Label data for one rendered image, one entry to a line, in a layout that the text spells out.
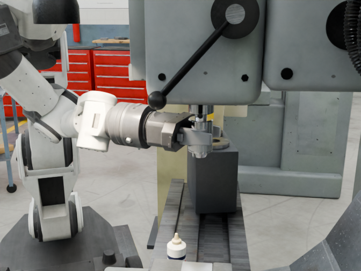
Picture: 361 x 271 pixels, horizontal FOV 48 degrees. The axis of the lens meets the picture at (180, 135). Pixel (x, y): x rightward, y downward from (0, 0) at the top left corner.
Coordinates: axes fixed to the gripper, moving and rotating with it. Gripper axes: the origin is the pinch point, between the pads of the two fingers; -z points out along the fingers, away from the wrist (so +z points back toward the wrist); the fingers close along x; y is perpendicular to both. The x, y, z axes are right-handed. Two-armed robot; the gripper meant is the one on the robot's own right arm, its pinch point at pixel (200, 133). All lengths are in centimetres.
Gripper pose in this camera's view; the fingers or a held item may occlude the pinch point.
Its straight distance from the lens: 77.5
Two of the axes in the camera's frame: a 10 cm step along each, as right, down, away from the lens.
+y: -0.1, 9.6, 2.9
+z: -9.2, -1.2, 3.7
